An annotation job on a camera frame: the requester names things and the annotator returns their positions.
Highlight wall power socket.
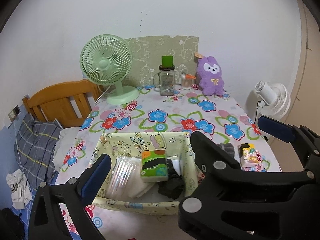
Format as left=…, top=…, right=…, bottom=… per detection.
left=8, top=106, right=21, bottom=121

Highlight toothpick jar orange lid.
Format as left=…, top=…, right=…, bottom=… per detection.
left=181, top=72, right=196, bottom=90

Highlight blue plaid pillow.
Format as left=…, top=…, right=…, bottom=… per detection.
left=14, top=113, right=62, bottom=190

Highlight yellow fabric storage box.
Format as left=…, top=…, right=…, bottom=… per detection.
left=89, top=132, right=199, bottom=216

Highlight green cup on jar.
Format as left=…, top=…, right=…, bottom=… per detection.
left=162, top=55, right=174, bottom=68

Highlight glass mason jar mug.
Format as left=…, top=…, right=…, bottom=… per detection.
left=153, top=65, right=176, bottom=96

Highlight yellow cartoon tissue pack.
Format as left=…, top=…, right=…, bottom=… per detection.
left=239, top=143, right=266, bottom=172

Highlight beige wooden door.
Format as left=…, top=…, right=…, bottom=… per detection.
left=267, top=0, right=320, bottom=173

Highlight white standing fan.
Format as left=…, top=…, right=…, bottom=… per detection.
left=245, top=80, right=291, bottom=127

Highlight black plastic bag roll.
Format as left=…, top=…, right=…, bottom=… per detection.
left=158, top=159, right=185, bottom=200

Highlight grey socks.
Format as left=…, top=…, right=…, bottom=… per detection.
left=218, top=142, right=235, bottom=158

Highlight pink wet wipes pack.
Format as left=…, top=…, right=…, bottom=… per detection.
left=106, top=156, right=139, bottom=199

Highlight green desk fan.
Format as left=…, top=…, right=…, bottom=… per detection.
left=80, top=34, right=139, bottom=105

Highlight crumpled white cloth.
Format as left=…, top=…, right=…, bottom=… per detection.
left=6, top=169, right=32, bottom=210

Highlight white cotton pad pack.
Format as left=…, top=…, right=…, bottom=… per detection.
left=123, top=157, right=155, bottom=199

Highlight green orange tissue pack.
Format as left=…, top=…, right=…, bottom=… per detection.
left=140, top=150, right=168, bottom=183

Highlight green patterned cardboard panel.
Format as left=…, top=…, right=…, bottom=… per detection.
left=123, top=35, right=199, bottom=87

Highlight purple plush bunny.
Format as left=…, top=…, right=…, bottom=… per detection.
left=196, top=56, right=225, bottom=96

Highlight floral tablecloth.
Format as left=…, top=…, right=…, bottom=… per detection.
left=57, top=87, right=280, bottom=239

